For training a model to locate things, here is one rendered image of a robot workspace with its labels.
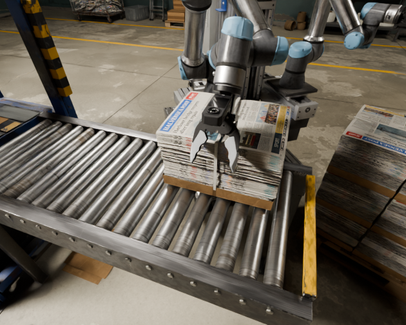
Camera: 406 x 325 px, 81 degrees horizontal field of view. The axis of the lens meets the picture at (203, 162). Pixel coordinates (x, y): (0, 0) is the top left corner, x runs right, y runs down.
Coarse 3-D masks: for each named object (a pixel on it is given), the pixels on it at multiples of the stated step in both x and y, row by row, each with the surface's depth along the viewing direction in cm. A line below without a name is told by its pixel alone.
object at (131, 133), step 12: (60, 120) 119; (72, 120) 119; (84, 120) 119; (96, 132) 115; (108, 132) 112; (120, 132) 111; (132, 132) 111; (144, 132) 111; (144, 144) 109; (156, 144) 106; (288, 168) 92; (300, 168) 92; (312, 168) 92; (300, 180) 92; (300, 192) 96
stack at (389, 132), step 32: (352, 128) 108; (384, 128) 108; (352, 160) 108; (384, 160) 99; (320, 192) 128; (352, 192) 116; (320, 224) 140; (352, 224) 126; (384, 224) 114; (352, 256) 136; (384, 256) 123; (384, 288) 133
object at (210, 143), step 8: (240, 104) 82; (240, 112) 78; (216, 136) 68; (224, 136) 68; (208, 144) 67; (224, 144) 65; (208, 152) 69; (224, 152) 67; (208, 160) 71; (224, 160) 68; (208, 168) 73; (224, 168) 71; (208, 176) 76; (224, 176) 74; (208, 184) 78; (216, 184) 77
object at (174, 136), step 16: (192, 96) 86; (208, 96) 86; (176, 112) 78; (192, 112) 78; (160, 128) 71; (176, 128) 71; (192, 128) 71; (160, 144) 73; (176, 144) 71; (176, 160) 76; (176, 176) 81; (192, 176) 78
